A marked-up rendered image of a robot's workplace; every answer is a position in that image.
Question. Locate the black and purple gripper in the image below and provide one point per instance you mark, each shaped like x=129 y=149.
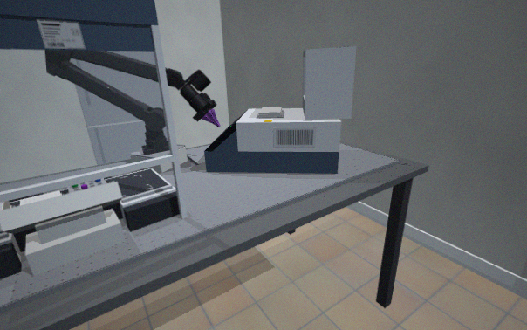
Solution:
x=204 y=110

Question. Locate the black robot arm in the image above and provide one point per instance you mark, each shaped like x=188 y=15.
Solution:
x=198 y=80

